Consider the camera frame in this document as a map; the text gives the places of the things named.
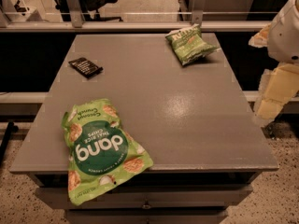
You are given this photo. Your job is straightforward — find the black office chair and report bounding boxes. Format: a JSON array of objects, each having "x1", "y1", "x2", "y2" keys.
[{"x1": 54, "y1": 0, "x2": 122, "y2": 21}]

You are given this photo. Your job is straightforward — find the green jalapeno chip bag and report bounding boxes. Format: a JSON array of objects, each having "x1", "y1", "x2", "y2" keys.
[{"x1": 165, "y1": 24, "x2": 219, "y2": 65}]

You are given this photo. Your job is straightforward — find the grey cabinet lower drawer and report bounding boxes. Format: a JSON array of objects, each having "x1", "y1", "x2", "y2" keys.
[{"x1": 65, "y1": 209, "x2": 227, "y2": 224}]

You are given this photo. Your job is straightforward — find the small black snack packet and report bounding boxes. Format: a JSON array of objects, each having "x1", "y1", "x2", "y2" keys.
[{"x1": 68, "y1": 57, "x2": 103, "y2": 79}]

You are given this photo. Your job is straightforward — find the black pole on floor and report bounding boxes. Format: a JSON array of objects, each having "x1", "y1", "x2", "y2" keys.
[{"x1": 0, "y1": 122, "x2": 19, "y2": 165}]

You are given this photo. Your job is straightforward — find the grey cabinet top drawer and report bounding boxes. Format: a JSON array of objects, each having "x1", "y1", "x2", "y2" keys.
[{"x1": 35, "y1": 185, "x2": 253, "y2": 210}]

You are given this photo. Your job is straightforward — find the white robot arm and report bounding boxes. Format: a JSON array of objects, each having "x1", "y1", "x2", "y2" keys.
[{"x1": 249, "y1": 0, "x2": 299, "y2": 126}]

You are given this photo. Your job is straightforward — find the green dang rice chip bag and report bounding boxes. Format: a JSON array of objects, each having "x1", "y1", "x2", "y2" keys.
[{"x1": 62, "y1": 99, "x2": 153, "y2": 206}]

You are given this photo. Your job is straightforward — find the grey metal railing frame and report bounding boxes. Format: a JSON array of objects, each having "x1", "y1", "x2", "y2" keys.
[{"x1": 1, "y1": 0, "x2": 268, "y2": 33}]

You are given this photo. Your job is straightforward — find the grey cabinet drawer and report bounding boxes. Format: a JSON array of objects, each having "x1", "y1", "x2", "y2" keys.
[
  {"x1": 35, "y1": 185, "x2": 253, "y2": 210},
  {"x1": 65, "y1": 209, "x2": 227, "y2": 224}
]

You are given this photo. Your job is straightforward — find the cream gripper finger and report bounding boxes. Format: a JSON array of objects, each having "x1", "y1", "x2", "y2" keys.
[
  {"x1": 249, "y1": 23, "x2": 270, "y2": 48},
  {"x1": 254, "y1": 63, "x2": 299, "y2": 121}
]

